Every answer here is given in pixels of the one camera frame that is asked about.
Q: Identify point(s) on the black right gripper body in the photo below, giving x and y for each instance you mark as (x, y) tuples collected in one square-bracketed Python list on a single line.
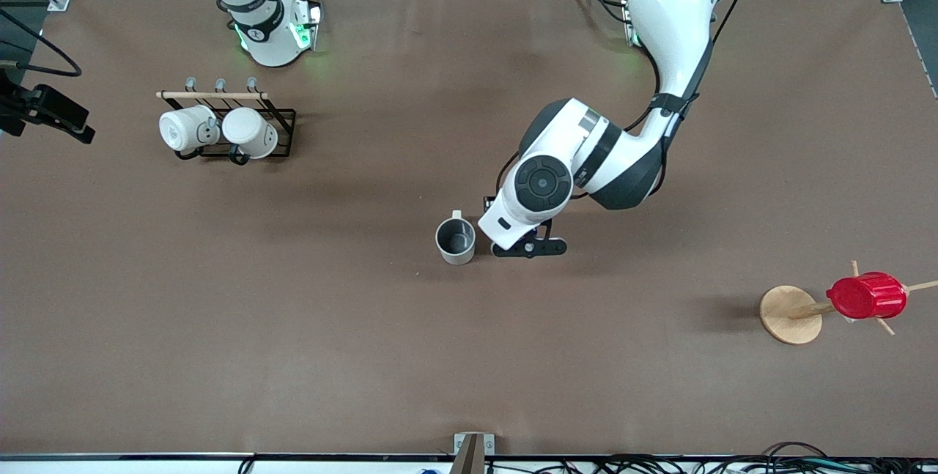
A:
[(16, 109)]

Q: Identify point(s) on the grey ceramic mug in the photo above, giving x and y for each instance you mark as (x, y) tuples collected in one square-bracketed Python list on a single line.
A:
[(456, 239)]

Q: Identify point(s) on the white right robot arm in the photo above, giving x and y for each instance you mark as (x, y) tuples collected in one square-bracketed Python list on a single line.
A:
[(267, 34)]

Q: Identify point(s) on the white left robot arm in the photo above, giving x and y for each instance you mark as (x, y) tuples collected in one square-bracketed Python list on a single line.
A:
[(674, 12)]

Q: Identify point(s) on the red plastic cup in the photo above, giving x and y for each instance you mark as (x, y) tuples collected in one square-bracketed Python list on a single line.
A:
[(868, 296)]

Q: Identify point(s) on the white mug with face print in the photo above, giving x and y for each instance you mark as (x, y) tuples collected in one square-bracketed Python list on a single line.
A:
[(187, 128)]

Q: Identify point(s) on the plain white mug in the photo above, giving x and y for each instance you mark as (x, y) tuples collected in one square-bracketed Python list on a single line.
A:
[(249, 130)]

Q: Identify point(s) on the brown table cover sheet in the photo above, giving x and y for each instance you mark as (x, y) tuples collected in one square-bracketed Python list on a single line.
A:
[(293, 357)]

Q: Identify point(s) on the wooden mug tree stand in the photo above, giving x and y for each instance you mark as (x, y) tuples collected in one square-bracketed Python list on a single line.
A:
[(790, 315)]

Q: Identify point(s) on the metal table edge bracket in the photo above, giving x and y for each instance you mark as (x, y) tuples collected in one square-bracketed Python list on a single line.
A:
[(459, 441)]

